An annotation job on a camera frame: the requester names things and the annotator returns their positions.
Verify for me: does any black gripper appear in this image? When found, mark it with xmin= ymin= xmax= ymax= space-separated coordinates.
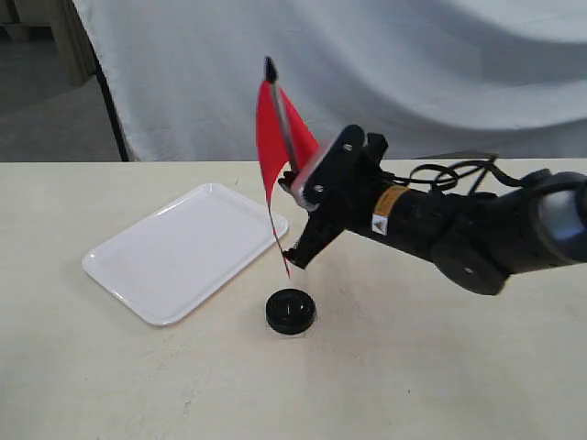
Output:
xmin=279 ymin=125 xmax=389 ymax=270

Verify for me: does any red flag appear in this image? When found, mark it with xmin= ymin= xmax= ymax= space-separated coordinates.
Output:
xmin=255 ymin=56 xmax=320 ymax=280

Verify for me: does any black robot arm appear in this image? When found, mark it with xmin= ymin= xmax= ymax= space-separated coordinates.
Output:
xmin=279 ymin=125 xmax=586 ymax=296

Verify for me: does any black round flag base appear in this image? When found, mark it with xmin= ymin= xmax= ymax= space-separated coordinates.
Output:
xmin=265 ymin=288 xmax=316 ymax=336

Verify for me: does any white rectangular plastic tray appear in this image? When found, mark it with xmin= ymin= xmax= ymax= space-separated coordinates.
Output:
xmin=82 ymin=183 xmax=289 ymax=326

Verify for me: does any white backdrop cloth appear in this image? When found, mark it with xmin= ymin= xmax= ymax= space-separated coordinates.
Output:
xmin=76 ymin=0 xmax=586 ymax=160

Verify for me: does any black backdrop stand pole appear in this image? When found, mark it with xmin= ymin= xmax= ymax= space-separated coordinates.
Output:
xmin=93 ymin=51 xmax=129 ymax=162

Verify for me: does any wooden furniture in background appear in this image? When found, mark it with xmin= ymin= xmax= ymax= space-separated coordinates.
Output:
xmin=1 ymin=0 xmax=95 ymax=87

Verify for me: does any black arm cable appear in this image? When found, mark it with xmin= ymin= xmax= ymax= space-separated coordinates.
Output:
xmin=382 ymin=154 xmax=526 ymax=193

